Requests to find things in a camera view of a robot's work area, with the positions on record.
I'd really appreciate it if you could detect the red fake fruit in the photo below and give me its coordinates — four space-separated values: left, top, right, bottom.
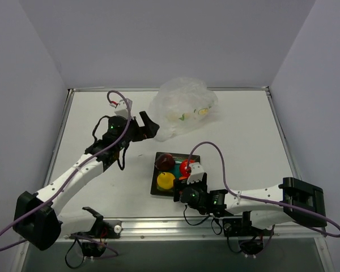
179 159 194 177

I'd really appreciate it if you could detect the yellow fake fruit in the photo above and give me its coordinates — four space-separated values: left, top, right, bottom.
156 172 175 190

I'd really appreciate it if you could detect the dark brown fake fruit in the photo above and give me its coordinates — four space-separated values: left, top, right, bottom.
155 153 175 172

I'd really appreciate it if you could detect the translucent white plastic bag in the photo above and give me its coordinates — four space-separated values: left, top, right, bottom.
148 77 218 142

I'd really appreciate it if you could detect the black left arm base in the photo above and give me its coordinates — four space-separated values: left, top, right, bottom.
62 207 122 260

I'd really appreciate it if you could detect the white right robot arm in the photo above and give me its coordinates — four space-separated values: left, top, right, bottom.
173 174 327 234

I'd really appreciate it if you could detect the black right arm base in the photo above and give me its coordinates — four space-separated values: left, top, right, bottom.
222 212 275 258

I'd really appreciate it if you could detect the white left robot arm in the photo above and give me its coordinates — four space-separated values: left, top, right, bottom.
13 111 159 250

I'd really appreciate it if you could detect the teal square ceramic plate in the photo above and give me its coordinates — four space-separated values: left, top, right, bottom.
150 152 189 197

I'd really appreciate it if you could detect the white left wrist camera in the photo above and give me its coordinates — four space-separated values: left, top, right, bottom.
114 98 133 118

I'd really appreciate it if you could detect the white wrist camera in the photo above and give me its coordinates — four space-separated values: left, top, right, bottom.
187 162 205 184
114 98 133 118

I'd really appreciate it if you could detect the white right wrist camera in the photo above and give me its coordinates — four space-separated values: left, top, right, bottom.
187 162 205 184

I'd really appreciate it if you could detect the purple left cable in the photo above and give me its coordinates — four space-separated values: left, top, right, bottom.
0 90 133 260

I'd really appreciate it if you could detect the purple cable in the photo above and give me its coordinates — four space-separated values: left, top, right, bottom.
186 141 340 252
0 90 133 260

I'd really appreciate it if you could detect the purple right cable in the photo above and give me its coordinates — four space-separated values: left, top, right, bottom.
186 141 340 252

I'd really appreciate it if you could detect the aluminium front rail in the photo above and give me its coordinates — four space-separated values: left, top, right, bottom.
19 214 327 243

